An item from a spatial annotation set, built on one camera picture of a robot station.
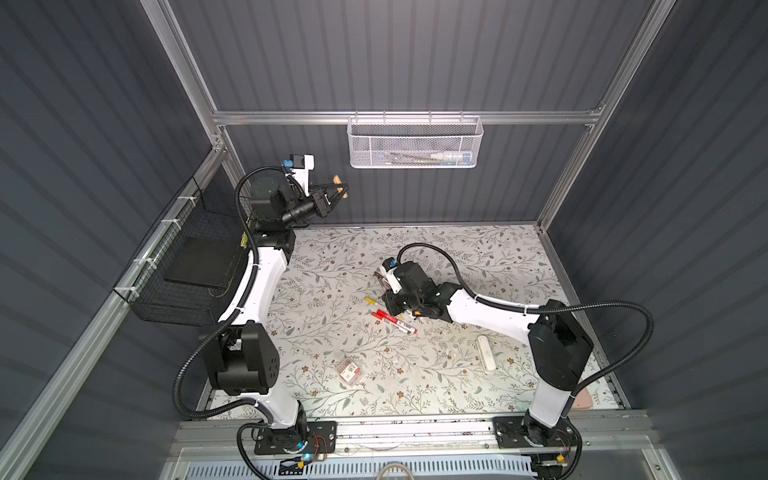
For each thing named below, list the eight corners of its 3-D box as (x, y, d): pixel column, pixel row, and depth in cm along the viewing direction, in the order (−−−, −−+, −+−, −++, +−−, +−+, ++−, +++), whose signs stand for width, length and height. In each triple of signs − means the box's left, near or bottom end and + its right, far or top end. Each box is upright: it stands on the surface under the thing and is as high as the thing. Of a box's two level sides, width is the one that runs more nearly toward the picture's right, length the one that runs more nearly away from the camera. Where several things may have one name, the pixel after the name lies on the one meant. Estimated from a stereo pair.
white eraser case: (481, 374, 85) (484, 370, 82) (475, 340, 92) (477, 335, 89) (492, 374, 85) (496, 370, 82) (485, 340, 92) (488, 335, 89)
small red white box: (333, 371, 86) (332, 368, 84) (347, 357, 89) (346, 354, 87) (351, 390, 83) (350, 387, 81) (365, 375, 85) (364, 372, 83)
